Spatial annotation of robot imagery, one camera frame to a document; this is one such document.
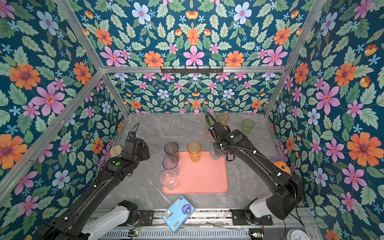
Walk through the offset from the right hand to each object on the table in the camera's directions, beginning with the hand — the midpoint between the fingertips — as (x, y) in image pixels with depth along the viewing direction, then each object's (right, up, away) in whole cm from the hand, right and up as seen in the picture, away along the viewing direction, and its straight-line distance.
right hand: (221, 147), depth 78 cm
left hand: (-41, +1, -1) cm, 42 cm away
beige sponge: (-66, -4, +15) cm, 68 cm away
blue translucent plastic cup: (-28, -9, +6) cm, 30 cm away
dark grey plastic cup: (-28, -1, +7) cm, 29 cm away
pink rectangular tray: (-7, -18, +9) cm, 22 cm away
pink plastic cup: (-8, +8, -16) cm, 19 cm away
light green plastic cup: (+22, +12, +25) cm, 35 cm away
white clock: (+32, -37, -12) cm, 51 cm away
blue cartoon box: (-22, -31, -8) cm, 38 cm away
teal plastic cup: (-5, -1, -8) cm, 10 cm away
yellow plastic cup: (-15, -2, +11) cm, 19 cm away
